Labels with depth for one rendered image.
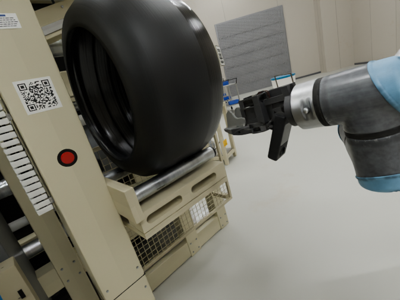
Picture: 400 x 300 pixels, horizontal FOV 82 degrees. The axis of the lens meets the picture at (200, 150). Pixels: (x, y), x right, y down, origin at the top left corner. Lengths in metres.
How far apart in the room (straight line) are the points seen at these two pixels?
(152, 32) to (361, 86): 0.43
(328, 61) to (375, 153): 12.22
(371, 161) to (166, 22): 0.52
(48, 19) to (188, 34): 0.65
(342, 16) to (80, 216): 12.83
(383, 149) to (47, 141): 0.68
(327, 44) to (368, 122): 12.22
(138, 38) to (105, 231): 0.52
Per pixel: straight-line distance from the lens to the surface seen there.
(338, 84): 0.44
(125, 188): 0.62
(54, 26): 1.15
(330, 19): 12.78
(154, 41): 0.58
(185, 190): 0.72
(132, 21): 0.60
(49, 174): 0.67
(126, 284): 0.84
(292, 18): 12.71
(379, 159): 0.46
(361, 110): 0.43
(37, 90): 0.67
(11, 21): 0.70
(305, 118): 0.46
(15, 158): 0.67
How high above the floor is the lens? 1.16
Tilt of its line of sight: 16 degrees down
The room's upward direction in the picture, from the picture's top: 15 degrees counter-clockwise
